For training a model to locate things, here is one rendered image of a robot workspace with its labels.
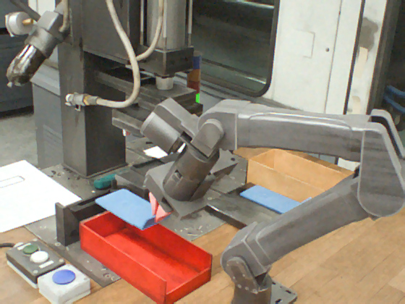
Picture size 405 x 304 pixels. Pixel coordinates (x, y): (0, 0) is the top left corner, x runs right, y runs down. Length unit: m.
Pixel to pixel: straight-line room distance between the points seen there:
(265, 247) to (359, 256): 0.37
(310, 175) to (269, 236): 0.58
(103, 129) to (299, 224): 0.70
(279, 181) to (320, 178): 0.12
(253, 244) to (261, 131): 0.19
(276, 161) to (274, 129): 0.69
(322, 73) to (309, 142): 0.90
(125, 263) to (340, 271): 0.42
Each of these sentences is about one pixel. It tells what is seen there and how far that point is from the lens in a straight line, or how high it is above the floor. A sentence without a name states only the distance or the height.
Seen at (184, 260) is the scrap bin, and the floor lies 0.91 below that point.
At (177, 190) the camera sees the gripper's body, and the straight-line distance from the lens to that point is 0.88.
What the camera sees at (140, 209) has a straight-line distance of 1.03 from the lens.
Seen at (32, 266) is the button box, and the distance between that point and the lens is 1.04.
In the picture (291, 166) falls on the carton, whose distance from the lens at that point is 1.44.
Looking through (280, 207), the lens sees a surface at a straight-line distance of 1.26.
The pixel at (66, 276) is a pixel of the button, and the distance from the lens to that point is 1.00.
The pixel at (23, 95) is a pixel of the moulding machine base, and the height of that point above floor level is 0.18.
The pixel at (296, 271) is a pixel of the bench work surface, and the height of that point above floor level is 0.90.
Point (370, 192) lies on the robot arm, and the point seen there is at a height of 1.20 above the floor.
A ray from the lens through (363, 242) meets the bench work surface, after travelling 1.24.
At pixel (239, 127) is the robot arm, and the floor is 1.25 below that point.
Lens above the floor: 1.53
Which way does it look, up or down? 24 degrees down
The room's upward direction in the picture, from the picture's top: 3 degrees clockwise
